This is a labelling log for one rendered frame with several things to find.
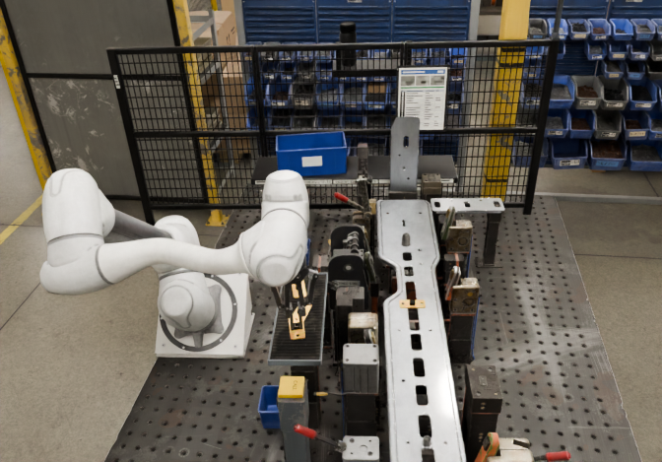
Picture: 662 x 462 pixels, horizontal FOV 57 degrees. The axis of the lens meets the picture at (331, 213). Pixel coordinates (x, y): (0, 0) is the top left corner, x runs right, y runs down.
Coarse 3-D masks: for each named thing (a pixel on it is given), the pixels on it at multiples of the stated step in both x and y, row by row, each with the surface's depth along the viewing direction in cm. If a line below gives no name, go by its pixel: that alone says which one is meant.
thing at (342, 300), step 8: (344, 296) 188; (352, 296) 188; (344, 304) 185; (352, 304) 185; (344, 312) 186; (344, 320) 188; (344, 328) 190; (344, 336) 192; (344, 344) 193; (344, 392) 205
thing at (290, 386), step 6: (282, 378) 152; (288, 378) 152; (294, 378) 152; (300, 378) 152; (282, 384) 151; (288, 384) 151; (294, 384) 151; (300, 384) 150; (282, 390) 149; (288, 390) 149; (294, 390) 149; (300, 390) 149; (282, 396) 148; (288, 396) 148; (294, 396) 148; (300, 396) 148
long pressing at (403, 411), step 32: (384, 224) 239; (416, 224) 238; (384, 256) 220; (416, 256) 220; (416, 288) 205; (384, 320) 192; (416, 352) 180; (448, 352) 181; (416, 384) 170; (448, 384) 170; (416, 416) 161; (448, 416) 160; (416, 448) 152; (448, 448) 152
